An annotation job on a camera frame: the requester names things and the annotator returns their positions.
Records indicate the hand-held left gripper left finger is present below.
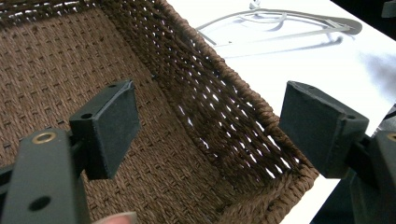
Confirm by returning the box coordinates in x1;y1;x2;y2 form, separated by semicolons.
0;78;141;224

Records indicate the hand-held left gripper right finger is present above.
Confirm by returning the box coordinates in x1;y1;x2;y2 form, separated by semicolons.
278;80;396;224

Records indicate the brown woven basket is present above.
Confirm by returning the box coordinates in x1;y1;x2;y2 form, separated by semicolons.
0;0;320;224

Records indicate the white clothes hanger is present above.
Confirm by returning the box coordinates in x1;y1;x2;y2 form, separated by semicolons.
195;0;363;49

